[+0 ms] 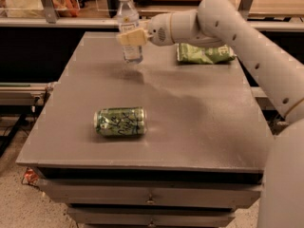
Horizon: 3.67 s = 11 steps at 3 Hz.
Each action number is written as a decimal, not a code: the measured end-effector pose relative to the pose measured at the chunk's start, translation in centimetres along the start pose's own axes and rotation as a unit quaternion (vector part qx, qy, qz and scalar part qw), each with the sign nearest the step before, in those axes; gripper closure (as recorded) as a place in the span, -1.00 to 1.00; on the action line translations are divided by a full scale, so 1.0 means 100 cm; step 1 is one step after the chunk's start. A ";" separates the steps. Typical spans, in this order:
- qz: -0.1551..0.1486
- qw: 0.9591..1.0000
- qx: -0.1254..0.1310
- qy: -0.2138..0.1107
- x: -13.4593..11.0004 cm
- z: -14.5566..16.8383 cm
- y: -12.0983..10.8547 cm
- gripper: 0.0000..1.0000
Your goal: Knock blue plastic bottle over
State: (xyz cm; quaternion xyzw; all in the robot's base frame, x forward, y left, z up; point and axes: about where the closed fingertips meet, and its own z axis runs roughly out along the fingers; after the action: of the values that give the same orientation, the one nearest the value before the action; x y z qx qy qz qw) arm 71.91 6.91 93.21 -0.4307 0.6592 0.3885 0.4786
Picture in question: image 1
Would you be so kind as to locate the green soda can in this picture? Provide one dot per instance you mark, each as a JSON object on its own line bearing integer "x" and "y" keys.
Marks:
{"x": 120, "y": 122}

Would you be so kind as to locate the green chip bag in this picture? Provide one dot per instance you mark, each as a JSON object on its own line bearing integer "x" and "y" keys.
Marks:
{"x": 204, "y": 55}

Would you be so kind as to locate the grey drawer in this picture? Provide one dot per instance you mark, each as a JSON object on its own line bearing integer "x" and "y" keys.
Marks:
{"x": 151, "y": 218}
{"x": 122, "y": 192}

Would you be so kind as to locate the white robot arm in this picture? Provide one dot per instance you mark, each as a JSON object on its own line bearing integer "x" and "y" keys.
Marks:
{"x": 279, "y": 75}

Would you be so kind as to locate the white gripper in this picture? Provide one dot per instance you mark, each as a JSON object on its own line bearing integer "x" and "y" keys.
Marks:
{"x": 159, "y": 30}

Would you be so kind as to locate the red small object on floor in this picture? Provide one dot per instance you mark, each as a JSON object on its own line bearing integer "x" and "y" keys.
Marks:
{"x": 30, "y": 177}

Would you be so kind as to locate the orange patterned bag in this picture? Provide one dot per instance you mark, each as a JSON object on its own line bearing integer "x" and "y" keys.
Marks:
{"x": 66, "y": 8}

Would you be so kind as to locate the grey upper drawer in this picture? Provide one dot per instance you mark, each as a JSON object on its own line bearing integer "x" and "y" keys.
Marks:
{"x": 122, "y": 192}

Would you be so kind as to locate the grey lower drawer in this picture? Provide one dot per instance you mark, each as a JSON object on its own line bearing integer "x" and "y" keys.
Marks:
{"x": 151, "y": 218}

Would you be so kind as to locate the clear plastic water bottle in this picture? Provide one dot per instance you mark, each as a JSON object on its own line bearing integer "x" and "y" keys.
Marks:
{"x": 128, "y": 19}

